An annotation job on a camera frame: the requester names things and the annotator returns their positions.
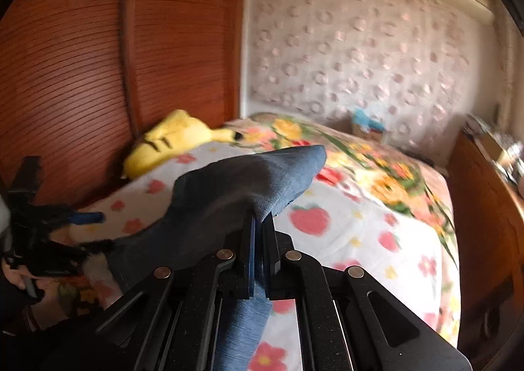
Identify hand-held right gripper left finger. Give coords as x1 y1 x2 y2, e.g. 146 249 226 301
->
37 214 258 371

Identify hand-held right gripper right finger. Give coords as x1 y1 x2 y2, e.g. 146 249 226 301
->
263 216 472 371

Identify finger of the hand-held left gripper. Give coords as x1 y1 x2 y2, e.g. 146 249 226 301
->
61 241 116 263
57 210 106 228

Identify blue denim pants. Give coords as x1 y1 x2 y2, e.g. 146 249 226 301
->
104 144 328 371

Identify person's left hand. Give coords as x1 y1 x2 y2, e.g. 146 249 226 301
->
1 262 30 294

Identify white strawberry print blanket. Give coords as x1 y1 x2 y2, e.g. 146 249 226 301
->
67 142 461 371

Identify yellow plush toy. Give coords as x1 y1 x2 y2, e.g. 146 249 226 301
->
122 109 246 180

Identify wooden slatted wardrobe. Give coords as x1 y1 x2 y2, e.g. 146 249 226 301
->
0 0 246 208

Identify beige floral blanket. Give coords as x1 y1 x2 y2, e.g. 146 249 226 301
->
221 112 463 355

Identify box with blue plush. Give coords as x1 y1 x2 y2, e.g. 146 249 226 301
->
350 108 387 143

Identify wooden sideboard cabinet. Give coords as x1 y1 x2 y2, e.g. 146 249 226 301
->
444 129 524 351

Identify cardboard box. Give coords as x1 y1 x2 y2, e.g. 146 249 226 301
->
477 135 512 167

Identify clutter of small knick-knacks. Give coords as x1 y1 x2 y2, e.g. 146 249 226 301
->
464 113 524 195

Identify ring patterned lace curtain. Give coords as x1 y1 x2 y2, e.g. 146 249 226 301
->
246 0 498 146

